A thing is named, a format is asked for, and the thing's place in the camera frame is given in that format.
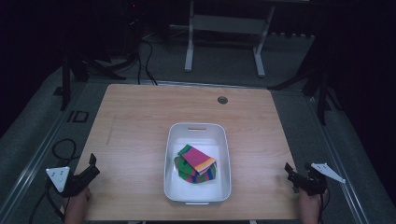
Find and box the white metal table frame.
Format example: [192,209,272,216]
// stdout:
[169,0,312,78]

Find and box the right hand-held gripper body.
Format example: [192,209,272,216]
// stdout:
[295,162,347,197]

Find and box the black cable behind table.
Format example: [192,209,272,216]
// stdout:
[135,36,159,86]

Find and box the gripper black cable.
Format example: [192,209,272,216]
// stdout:
[36,179,67,224]
[317,186,332,224]

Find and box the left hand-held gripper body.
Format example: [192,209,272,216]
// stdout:
[45,166,96,199]

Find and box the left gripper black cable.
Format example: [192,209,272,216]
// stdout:
[36,179,67,224]

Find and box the person's left hand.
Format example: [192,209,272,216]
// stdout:
[63,186,92,224]

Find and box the black looped floor cable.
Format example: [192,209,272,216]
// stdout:
[50,137,79,166]

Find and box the green striped sock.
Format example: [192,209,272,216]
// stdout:
[173,155,219,185]

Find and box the white plastic bin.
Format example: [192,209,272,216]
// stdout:
[163,122,233,206]

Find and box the pink striped sock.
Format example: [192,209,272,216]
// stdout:
[177,144,217,175]

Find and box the person's right hand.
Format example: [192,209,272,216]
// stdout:
[298,188,328,224]

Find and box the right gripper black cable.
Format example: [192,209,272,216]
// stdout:
[317,186,332,224]

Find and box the black metal stand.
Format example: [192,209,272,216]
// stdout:
[53,50,127,112]
[266,34,345,127]

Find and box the dark equipment cabinet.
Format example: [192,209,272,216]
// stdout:
[104,0,145,62]

